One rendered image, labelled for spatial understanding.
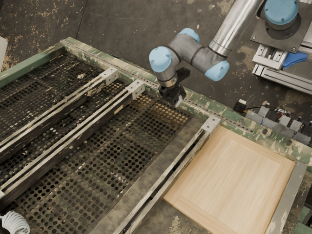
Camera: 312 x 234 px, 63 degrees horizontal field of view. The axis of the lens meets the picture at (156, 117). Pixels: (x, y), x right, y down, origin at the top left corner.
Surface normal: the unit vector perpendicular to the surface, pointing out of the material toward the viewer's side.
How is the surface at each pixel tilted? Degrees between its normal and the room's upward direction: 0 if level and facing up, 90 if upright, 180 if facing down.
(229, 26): 12
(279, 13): 7
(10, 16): 0
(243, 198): 51
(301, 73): 0
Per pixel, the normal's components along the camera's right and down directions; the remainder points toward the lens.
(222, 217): 0.00, -0.69
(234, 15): -0.52, 0.22
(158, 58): -0.25, -0.40
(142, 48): -0.47, 0.02
